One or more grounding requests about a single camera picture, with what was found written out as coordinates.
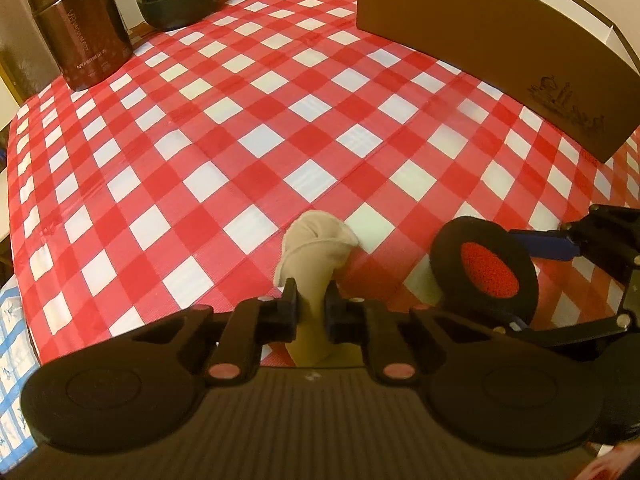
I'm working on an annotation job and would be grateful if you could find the black red ear pad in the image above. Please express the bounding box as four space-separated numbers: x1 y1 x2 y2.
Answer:
430 216 539 327

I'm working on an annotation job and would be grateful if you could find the beige stocking sock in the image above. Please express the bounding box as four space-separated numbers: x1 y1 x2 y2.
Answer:
273 210 362 368

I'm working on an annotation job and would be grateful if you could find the red white checkered tablecloth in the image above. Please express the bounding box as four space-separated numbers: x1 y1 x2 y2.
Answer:
8 0 639 361

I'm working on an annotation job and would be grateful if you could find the brown cardboard box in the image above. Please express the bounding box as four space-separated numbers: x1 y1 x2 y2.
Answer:
357 0 639 162

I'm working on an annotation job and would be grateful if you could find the blue white patterned cloth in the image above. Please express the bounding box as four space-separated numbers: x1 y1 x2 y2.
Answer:
0 276 39 472

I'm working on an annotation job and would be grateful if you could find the sheer curtain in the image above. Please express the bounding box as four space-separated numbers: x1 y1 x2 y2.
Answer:
1 0 60 102

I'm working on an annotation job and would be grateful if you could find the brown metal canister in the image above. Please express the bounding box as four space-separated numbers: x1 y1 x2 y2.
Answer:
27 0 132 91

